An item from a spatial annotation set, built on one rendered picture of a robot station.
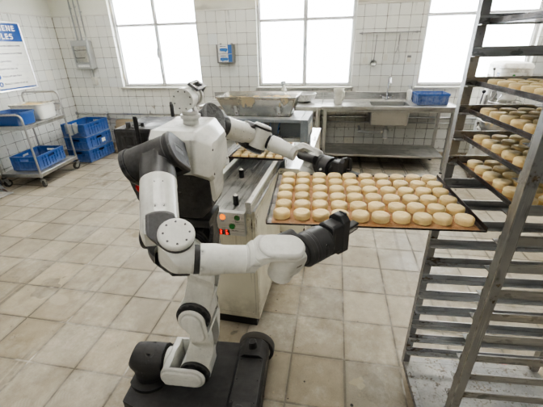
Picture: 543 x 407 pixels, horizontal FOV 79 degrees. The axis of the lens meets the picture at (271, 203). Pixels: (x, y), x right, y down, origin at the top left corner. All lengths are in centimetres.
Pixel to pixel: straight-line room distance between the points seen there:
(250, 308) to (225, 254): 141
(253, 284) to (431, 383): 102
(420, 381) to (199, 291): 116
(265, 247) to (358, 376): 143
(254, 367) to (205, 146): 118
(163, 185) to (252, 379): 120
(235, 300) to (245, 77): 396
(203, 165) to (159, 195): 25
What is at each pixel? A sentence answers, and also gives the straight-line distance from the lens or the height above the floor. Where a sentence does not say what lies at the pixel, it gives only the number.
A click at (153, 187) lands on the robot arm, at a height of 133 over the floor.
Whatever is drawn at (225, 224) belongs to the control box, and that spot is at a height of 76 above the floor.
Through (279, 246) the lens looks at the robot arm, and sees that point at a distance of 74.
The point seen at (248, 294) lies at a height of 28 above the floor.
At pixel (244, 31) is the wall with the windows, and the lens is 542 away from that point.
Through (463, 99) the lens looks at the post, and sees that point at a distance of 135.
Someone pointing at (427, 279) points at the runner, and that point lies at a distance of 164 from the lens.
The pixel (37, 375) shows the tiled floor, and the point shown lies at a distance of 243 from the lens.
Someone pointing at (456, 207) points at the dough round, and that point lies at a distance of 111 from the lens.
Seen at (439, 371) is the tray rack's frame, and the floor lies 15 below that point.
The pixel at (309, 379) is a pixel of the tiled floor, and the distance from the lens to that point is 202.
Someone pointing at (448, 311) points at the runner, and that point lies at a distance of 179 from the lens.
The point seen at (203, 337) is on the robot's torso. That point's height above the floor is 56.
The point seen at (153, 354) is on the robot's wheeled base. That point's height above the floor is 35.
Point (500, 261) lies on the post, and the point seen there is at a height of 109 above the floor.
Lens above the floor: 162
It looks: 26 degrees down
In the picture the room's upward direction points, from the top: 1 degrees counter-clockwise
